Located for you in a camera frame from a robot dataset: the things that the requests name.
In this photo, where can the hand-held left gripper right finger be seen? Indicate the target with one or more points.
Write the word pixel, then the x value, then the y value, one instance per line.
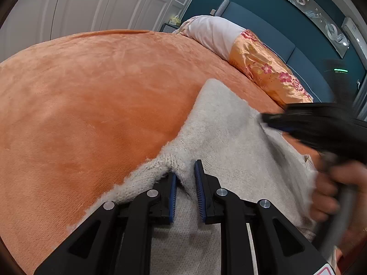
pixel 199 192

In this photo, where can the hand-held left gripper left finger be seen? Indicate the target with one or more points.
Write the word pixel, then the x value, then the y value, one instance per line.
pixel 173 197

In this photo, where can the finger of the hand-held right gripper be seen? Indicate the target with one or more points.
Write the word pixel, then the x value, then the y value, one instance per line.
pixel 282 119

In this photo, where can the grey fluffy sweater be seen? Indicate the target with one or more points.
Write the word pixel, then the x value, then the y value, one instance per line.
pixel 223 137

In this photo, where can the person's right hand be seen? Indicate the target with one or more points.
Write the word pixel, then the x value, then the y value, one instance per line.
pixel 324 203

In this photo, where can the orange floral satin cover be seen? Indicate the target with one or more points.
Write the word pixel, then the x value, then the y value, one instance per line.
pixel 266 66

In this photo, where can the blue upholstered headboard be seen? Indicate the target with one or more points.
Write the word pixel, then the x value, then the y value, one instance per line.
pixel 258 25

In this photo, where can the white air conditioner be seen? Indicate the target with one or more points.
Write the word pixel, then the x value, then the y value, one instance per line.
pixel 352 28

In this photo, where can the white long pillow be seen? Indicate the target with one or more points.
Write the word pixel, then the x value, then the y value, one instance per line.
pixel 209 30

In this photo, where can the orange plush blanket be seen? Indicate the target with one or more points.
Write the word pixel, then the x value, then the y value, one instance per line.
pixel 86 106

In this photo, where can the yellow tissue box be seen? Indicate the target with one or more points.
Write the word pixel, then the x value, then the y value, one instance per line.
pixel 175 20

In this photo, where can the dark nightstand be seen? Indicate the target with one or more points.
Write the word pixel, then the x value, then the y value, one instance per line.
pixel 167 28

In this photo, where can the white wardrobe doors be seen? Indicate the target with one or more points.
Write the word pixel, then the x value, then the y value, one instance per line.
pixel 86 5

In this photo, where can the long framed wall art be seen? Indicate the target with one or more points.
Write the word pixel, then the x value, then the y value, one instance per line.
pixel 315 11

